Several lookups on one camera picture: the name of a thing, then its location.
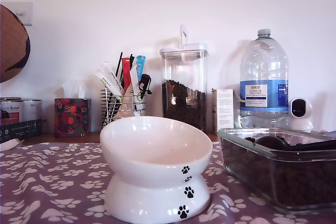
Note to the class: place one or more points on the black plastic measuring spoon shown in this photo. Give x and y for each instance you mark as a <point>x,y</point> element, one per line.
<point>270,142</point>

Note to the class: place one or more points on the brown cat food kibble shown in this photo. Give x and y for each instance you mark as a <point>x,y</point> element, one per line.
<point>183,108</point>
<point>302,182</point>

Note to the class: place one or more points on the white ceramic paw-print bowl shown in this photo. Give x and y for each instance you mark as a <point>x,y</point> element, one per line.
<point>157,142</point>

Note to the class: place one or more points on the clear jar with white lid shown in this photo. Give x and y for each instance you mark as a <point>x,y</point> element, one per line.
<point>183,64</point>

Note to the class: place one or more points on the plain white sachet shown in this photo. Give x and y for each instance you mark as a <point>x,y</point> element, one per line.
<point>134,79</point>

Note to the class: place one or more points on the blue sachet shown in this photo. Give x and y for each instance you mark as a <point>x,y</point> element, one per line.
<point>140,66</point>

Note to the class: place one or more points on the red sachet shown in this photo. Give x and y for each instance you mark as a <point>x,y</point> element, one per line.
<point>127,74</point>

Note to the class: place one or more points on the small white cardboard box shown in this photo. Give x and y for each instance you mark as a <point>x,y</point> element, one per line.
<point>223,108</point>

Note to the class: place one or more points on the white sachet with green print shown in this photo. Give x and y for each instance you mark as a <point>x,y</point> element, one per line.
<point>105,81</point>
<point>113,77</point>

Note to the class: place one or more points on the thin black stick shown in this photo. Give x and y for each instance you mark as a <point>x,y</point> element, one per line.
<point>119,62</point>

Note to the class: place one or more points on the rectangular clear glass container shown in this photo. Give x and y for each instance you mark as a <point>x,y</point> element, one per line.
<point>223,142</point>

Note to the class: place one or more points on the white paper tissue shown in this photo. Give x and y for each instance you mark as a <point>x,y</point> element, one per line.
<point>73,89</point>

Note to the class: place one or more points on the floral tissue box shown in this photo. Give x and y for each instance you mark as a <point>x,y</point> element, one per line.
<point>71,119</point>

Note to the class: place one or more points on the large clear water bottle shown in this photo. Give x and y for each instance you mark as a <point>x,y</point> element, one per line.
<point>262,64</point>

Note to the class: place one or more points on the purple paw-print cloth mat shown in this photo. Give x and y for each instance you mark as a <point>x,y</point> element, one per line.
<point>52,182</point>

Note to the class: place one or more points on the dark cardboard tray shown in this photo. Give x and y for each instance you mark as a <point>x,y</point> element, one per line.
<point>21,129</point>

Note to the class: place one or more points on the silver tin can red label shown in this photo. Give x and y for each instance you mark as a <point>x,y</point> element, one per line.
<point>11,111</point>

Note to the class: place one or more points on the white shallow dish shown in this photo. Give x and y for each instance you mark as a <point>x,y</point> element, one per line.
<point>9,144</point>

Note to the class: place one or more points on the small white round camera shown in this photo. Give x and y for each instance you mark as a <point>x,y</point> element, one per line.
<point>307,124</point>

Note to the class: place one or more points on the round brown wall board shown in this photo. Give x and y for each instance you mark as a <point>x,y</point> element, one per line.
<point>13,45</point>

